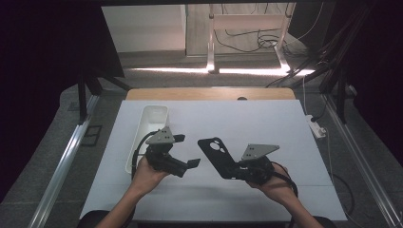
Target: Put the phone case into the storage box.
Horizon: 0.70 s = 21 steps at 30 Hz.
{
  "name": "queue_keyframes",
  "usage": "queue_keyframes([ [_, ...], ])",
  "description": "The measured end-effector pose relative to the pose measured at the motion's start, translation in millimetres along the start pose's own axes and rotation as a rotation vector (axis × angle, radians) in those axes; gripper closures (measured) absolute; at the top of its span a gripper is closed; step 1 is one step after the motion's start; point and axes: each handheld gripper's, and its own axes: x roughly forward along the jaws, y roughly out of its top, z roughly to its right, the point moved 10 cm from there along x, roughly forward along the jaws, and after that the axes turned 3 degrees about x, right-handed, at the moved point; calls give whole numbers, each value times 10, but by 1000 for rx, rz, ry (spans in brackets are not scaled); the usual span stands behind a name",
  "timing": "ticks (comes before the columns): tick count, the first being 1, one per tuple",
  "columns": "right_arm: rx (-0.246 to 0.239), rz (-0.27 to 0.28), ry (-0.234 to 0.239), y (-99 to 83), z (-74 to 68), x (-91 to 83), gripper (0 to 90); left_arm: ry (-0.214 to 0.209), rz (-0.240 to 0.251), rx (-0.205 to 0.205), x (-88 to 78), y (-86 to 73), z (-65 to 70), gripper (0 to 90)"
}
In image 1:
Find white plastic basket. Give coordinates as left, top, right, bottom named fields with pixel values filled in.
left=125, top=104, right=170, bottom=175

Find person's left hand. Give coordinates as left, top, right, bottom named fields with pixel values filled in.
left=130, top=155, right=171, bottom=196

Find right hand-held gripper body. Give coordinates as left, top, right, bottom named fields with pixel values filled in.
left=236, top=143, right=280, bottom=186

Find white cabinet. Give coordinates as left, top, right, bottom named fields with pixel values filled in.
left=102, top=4, right=188, bottom=54

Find white table cover sheet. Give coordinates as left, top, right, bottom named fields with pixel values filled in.
left=79, top=99, right=348, bottom=222

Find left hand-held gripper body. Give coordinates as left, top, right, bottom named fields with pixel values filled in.
left=144, top=125, right=188, bottom=179

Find white cable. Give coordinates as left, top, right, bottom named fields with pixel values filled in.
left=301, top=75, right=310, bottom=117

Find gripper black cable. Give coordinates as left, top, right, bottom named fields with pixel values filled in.
left=270, top=161, right=355, bottom=228
left=130, top=130, right=160, bottom=179

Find black phone case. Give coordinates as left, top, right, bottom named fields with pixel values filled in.
left=197, top=137, right=241, bottom=181

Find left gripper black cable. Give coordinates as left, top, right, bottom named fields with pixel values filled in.
left=130, top=130, right=160, bottom=179

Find white power strip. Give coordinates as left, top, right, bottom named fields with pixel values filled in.
left=305, top=114, right=327, bottom=140

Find aluminium rail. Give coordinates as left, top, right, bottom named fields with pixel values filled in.
left=28, top=94, right=101, bottom=228
left=322, top=94, right=403, bottom=228

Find black curtain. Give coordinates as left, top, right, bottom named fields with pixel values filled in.
left=329, top=0, right=403, bottom=165
left=0, top=0, right=125, bottom=203

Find black metal stand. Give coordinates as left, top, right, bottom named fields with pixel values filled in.
left=75, top=67, right=132, bottom=123
left=289, top=67, right=350, bottom=124

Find person's right hand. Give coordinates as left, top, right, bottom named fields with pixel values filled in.
left=246, top=162, right=297, bottom=205

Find wooden table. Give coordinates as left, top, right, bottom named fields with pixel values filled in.
left=125, top=87, right=297, bottom=102

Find black cable bundle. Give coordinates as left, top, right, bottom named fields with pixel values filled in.
left=317, top=3, right=378, bottom=65

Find black floor cables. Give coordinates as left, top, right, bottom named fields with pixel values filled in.
left=213, top=28, right=310, bottom=55

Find white desk frame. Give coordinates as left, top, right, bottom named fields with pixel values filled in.
left=206, top=3, right=297, bottom=74

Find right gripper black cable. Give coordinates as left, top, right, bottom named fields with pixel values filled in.
left=270, top=161, right=355, bottom=228

